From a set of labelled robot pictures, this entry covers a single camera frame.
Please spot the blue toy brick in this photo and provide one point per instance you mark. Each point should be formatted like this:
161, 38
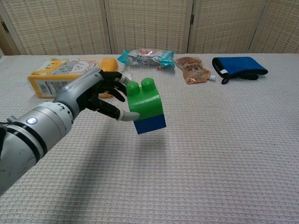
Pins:
150, 124

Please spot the brown drink pouch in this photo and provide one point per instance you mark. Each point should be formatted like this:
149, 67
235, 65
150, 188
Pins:
192, 68

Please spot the white woven tablecloth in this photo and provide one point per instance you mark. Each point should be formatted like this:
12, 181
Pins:
210, 151

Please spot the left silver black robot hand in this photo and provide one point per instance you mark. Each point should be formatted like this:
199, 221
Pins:
77, 89

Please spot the yellow cat tissue pack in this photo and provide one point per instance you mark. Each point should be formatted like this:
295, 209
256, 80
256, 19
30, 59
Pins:
58, 70

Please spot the beige woven screen panel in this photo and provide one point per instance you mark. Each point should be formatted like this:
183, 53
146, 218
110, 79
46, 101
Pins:
149, 23
278, 25
224, 25
58, 25

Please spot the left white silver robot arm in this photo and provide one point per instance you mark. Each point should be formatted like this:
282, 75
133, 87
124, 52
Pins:
28, 140

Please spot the green toy brick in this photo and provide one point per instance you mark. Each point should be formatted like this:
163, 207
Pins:
144, 102

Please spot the blue black cloth mitt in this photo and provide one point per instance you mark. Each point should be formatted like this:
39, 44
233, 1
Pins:
238, 65

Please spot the teal snack packet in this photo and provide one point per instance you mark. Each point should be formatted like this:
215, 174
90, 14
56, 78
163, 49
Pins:
147, 57

